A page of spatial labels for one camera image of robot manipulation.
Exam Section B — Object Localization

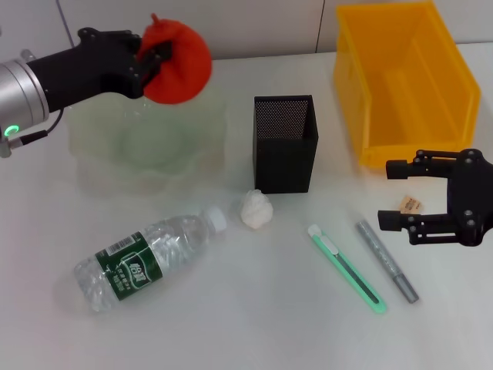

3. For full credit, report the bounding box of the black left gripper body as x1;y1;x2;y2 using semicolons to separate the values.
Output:
29;27;144;113

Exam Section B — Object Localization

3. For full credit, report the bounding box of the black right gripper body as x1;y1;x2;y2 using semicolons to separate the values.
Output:
446;148;493;248

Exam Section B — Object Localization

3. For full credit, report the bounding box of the red-orange fruit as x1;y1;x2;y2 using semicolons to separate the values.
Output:
137;13;213;106

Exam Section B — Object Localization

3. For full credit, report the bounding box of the white paper ball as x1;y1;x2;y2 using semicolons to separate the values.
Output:
238;189;276;232

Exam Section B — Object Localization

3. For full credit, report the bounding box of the clear green-label water bottle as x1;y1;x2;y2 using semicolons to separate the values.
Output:
72;206;228;315

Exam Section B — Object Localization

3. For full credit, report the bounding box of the tan eraser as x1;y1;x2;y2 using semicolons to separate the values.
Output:
398;195;424;215

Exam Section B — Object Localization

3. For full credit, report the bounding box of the grey marker pen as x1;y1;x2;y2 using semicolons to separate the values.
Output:
355;220;420;304

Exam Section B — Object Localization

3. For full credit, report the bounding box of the green utility knife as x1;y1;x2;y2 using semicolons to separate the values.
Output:
307;224;387;315

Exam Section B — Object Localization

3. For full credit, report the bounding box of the translucent green fruit plate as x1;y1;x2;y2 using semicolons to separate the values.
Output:
67;82;232;197

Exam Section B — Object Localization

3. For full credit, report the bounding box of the black mesh pen holder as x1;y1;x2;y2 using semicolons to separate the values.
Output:
253;94;320;195

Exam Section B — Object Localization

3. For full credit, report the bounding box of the yellow plastic bin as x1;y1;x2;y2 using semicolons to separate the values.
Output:
333;2;482;169

